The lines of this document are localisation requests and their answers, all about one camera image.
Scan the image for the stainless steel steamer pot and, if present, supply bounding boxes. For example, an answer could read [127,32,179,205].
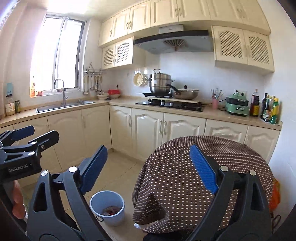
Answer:
[148,69,173,95]

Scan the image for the pink utensil holder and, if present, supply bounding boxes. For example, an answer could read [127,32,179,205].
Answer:
[211,88,223,109]

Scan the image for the dark soy sauce bottle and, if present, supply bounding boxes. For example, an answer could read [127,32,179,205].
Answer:
[249,89,260,117]

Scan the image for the clear bottle white label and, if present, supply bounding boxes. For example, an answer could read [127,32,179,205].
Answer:
[5,94,16,116]

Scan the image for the steel sink faucet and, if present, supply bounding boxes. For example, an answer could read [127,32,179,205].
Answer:
[54,79,68,107]

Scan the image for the green yellow oil bottle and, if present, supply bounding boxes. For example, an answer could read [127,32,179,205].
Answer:
[270,97,279,125]

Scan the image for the cream lower kitchen cabinets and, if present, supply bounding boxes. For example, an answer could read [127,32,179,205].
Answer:
[1,99,282,172]

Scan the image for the round cream strainer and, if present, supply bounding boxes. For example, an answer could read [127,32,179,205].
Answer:
[133,72,149,87]

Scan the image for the kitchen window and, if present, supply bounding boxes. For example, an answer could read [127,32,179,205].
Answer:
[29,14,86,98]

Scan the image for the grey range hood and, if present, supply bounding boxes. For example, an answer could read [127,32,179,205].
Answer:
[134,22,214,55]

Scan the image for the red bowl on counter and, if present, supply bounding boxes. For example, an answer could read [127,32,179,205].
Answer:
[107,89,120,99]

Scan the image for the orange plastic bag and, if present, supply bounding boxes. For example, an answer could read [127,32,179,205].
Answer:
[269,178,281,213]

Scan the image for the green electric cooker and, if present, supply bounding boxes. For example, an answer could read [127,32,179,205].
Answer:
[225,90,249,116]

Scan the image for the person's left hand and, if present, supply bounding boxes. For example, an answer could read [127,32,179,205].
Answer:
[11,180,26,219]

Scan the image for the steel kitchen sink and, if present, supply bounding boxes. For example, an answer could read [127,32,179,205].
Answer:
[36,99,94,113]

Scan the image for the blue plastic trash bin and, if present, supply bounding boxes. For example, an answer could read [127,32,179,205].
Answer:
[89,190,125,226]

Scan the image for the brown polka dot tablecloth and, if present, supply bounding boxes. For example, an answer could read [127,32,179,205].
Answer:
[132,136,274,233]

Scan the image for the black gas stove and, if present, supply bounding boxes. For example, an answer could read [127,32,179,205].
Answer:
[135,93,204,112]

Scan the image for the cream kitchen cabinets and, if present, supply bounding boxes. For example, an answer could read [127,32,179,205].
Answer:
[98,0,275,75]
[1,99,282,172]

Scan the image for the dark glass bottle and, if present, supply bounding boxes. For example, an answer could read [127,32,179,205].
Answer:
[261,93,270,122]

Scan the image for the hanging utensil rack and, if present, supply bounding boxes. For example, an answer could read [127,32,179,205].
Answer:
[82,62,106,95]

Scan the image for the steel wok with lid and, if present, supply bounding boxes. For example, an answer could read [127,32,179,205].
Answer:
[166,84,199,100]

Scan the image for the cream upper kitchen cabinets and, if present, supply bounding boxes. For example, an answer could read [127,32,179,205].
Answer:
[98,0,275,75]

